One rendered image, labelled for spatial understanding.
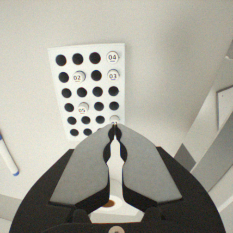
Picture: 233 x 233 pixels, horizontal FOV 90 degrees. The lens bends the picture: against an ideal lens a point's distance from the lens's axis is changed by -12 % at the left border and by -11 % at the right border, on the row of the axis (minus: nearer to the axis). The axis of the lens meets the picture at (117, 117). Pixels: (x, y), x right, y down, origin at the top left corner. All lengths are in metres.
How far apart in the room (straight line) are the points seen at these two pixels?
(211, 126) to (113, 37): 1.34
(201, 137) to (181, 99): 1.25
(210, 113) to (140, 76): 1.19
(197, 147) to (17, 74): 1.49
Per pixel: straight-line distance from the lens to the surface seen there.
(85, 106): 0.16
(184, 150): 0.92
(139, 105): 0.21
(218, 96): 1.29
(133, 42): 0.19
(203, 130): 1.42
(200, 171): 0.20
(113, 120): 0.16
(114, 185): 0.31
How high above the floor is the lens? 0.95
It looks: 62 degrees down
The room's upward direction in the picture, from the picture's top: 176 degrees clockwise
